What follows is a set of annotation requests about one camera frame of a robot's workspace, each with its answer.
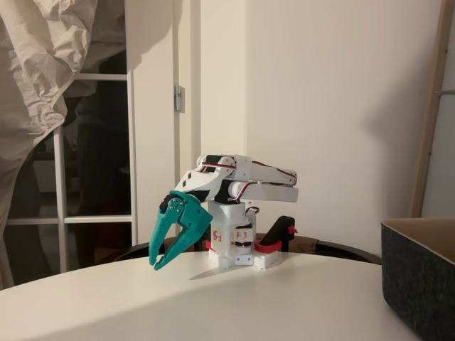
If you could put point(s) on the dark grey felt box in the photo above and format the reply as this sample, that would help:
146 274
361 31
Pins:
416 280

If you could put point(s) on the thin metal rod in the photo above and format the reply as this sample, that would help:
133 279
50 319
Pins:
446 93

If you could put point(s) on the black and red clamp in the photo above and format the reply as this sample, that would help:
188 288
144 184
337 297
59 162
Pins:
279 229
209 245

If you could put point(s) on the white glazed door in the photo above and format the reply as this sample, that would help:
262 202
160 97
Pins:
153 142

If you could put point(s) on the beige crumpled curtain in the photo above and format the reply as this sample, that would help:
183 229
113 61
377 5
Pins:
28 71

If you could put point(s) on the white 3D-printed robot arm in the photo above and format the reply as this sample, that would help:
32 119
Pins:
270 192

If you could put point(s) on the wooden framed translucent screen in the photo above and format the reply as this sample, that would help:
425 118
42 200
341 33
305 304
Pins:
426 142

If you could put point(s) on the metal door hinge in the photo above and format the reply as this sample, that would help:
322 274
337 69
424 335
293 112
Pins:
179 99

